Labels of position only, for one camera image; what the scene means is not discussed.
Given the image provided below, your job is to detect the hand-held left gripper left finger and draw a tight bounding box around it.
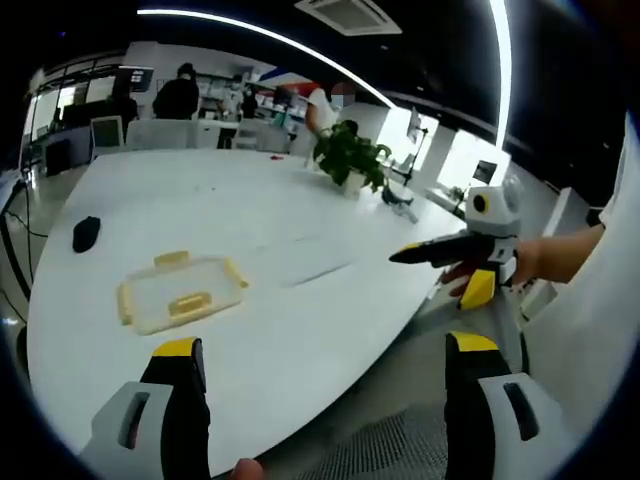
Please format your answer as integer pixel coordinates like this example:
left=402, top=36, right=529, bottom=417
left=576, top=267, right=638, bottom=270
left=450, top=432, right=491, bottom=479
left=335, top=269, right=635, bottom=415
left=78, top=337, right=212, bottom=480

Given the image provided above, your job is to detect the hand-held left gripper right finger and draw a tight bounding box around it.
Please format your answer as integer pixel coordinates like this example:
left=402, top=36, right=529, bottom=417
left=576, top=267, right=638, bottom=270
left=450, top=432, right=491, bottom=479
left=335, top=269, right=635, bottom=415
left=443, top=330, right=579, bottom=480

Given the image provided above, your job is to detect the person's right hand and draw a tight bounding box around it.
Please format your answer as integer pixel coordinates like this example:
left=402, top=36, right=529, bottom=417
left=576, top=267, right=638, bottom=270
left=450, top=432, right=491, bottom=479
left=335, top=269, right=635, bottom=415
left=439, top=238, right=549, bottom=299

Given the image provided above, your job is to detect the person's left hand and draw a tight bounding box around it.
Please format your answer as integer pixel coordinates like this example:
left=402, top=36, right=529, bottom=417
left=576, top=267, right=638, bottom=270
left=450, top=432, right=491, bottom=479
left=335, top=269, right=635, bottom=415
left=228, top=456, right=265, bottom=480

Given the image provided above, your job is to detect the dark grey tool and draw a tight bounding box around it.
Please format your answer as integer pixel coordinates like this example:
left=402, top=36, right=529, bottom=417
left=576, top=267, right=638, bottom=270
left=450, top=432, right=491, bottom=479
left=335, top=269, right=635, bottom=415
left=381, top=183, right=419, bottom=224

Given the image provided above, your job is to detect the person's white shirt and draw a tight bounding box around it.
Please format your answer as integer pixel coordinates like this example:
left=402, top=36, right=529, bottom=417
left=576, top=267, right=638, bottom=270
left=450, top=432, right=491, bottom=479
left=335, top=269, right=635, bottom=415
left=519, top=112, right=640, bottom=437

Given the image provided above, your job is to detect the potted green plant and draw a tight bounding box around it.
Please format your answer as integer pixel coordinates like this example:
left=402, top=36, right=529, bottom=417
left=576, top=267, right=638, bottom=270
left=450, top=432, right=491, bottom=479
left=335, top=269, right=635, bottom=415
left=311, top=119, right=395, bottom=202

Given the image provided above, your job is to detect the clear container with yellow clips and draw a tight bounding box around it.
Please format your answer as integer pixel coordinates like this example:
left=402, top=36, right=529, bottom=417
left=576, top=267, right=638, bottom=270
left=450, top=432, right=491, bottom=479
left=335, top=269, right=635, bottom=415
left=116, top=250, right=250, bottom=337

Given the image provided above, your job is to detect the long ceiling light strip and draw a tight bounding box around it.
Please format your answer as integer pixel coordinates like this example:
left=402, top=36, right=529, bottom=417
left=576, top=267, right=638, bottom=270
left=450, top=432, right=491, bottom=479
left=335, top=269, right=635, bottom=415
left=488, top=0, right=512, bottom=147
left=136, top=6, right=399, bottom=109

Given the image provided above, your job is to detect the small black object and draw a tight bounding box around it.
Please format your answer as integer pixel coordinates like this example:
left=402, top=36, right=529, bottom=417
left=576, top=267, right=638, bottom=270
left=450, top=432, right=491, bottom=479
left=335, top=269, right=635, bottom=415
left=71, top=215, right=102, bottom=254

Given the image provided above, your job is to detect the ceiling air vent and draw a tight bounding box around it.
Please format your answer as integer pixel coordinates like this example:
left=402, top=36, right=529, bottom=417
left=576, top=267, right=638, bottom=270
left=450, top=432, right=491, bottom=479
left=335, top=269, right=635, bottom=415
left=293, top=0, right=404, bottom=37

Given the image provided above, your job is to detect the white chair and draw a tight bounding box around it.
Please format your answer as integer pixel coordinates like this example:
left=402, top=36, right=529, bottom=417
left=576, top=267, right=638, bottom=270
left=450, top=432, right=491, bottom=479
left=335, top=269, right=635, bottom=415
left=89, top=115, right=125, bottom=152

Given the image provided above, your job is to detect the black floor cable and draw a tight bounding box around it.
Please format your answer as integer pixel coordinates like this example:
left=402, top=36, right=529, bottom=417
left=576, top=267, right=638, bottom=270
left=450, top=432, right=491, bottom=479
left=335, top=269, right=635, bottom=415
left=0, top=180, right=37, bottom=324

